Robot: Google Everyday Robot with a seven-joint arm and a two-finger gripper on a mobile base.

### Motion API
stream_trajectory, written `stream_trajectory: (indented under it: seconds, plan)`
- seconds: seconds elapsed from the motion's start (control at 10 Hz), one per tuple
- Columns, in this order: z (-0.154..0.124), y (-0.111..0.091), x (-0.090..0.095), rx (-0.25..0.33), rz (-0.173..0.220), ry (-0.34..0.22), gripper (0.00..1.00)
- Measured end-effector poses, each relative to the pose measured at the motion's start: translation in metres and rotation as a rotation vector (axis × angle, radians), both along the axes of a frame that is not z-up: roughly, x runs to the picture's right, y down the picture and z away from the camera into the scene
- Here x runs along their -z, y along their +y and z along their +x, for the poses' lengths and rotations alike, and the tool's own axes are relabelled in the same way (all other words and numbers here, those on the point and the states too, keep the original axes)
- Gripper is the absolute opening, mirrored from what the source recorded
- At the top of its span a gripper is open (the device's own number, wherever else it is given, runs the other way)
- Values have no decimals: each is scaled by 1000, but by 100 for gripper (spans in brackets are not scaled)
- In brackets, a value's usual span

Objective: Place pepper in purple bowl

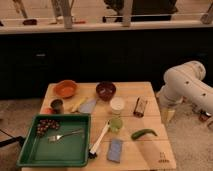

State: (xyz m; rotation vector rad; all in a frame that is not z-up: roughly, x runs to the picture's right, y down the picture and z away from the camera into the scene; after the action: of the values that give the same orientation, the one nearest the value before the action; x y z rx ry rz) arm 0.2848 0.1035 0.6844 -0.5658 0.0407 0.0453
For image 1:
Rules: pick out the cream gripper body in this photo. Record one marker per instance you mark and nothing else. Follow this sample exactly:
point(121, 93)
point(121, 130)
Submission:
point(167, 114)

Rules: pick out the green pepper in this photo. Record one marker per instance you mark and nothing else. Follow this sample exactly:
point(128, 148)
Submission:
point(142, 132)

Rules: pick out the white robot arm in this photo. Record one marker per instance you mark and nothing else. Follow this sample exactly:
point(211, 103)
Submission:
point(185, 81)

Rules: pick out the purple bowl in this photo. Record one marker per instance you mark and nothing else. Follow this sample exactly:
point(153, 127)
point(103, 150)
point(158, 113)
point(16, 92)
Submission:
point(105, 90)

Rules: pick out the orange bowl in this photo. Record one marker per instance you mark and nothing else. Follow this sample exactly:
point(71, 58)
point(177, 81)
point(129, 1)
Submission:
point(65, 88)

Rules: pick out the green cup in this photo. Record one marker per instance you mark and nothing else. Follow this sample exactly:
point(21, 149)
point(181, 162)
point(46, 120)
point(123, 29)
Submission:
point(115, 124)

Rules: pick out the white cup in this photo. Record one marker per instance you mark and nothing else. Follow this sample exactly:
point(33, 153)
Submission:
point(117, 105)

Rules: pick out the blue sponge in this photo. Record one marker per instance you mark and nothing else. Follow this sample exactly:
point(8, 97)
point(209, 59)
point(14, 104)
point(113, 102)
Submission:
point(115, 150)

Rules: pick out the grey blue cloth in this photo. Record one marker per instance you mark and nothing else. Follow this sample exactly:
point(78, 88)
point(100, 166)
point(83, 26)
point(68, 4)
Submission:
point(88, 106)

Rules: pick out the yellow banana toy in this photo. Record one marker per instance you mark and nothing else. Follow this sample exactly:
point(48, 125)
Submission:
point(77, 104)

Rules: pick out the green plastic tray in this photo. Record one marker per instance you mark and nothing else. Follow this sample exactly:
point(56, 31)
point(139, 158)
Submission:
point(70, 151)

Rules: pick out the dark metal cup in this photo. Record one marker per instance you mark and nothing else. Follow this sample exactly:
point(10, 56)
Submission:
point(57, 106)

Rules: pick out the silver fork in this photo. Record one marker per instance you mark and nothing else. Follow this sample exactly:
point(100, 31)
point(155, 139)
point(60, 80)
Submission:
point(55, 138)

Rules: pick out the orange toy piece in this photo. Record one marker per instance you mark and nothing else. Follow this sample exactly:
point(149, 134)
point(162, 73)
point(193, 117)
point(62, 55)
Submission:
point(47, 111)

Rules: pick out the bunch of dark grapes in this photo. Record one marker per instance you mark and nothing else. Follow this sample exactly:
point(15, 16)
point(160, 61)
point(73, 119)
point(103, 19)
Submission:
point(44, 125)

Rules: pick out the white handled brush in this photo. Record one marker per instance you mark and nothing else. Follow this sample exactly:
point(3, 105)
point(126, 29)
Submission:
point(93, 150)

